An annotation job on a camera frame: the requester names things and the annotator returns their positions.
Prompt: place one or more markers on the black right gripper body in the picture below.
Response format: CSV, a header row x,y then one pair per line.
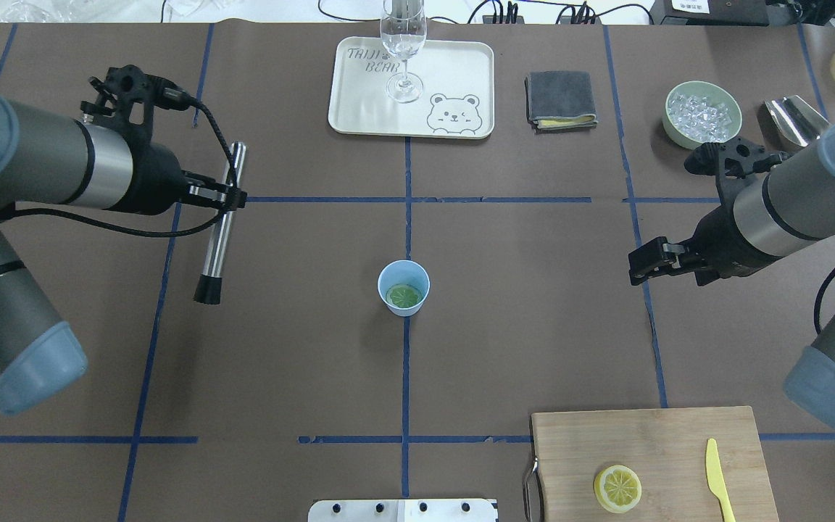
x,y
720,253

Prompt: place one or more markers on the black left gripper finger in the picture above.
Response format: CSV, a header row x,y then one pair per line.
x,y
199,182
222,201

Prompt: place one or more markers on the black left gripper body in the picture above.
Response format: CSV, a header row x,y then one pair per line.
x,y
157,176

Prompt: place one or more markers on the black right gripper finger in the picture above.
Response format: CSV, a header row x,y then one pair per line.
x,y
656,254
638,274

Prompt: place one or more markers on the steel muddler black tip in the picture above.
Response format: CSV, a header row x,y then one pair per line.
x,y
209,288

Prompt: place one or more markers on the yellow lemon slice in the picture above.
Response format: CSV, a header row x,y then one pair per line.
x,y
617,489
403,296

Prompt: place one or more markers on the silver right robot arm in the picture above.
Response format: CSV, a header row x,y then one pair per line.
x,y
772,206

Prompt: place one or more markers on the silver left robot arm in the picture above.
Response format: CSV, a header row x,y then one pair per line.
x,y
105,172

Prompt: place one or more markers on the light blue paper cup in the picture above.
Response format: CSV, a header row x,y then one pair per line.
x,y
407,272

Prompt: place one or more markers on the yellow lemon slice on board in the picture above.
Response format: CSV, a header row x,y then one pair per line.
x,y
617,489

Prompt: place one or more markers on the green bowl of ice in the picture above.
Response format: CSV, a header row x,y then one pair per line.
x,y
697,112

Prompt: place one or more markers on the steel ice scoop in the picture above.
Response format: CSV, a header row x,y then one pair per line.
x,y
797,122

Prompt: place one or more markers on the bamboo cutting board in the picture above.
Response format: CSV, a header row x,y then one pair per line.
x,y
666,449

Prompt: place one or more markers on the folded grey cloth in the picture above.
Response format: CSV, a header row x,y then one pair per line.
x,y
560,100

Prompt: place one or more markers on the crumpled clear plastic bag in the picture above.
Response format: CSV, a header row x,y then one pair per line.
x,y
84,11

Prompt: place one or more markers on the yellow plastic knife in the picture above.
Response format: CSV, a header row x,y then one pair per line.
x,y
716,481

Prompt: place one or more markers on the clear wine glass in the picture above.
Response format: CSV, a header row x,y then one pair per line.
x,y
403,32

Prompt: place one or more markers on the black power strip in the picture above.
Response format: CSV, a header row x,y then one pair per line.
x,y
534,12

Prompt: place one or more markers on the cream bear tray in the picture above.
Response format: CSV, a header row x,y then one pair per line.
x,y
449,92

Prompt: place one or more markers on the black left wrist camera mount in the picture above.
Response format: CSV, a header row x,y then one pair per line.
x,y
126,100

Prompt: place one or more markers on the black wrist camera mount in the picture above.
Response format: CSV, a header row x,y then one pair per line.
x,y
734,164
126,100

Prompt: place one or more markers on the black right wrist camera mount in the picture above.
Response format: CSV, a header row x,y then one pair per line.
x,y
734,164

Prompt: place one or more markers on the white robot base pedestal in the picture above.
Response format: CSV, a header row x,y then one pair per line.
x,y
439,509

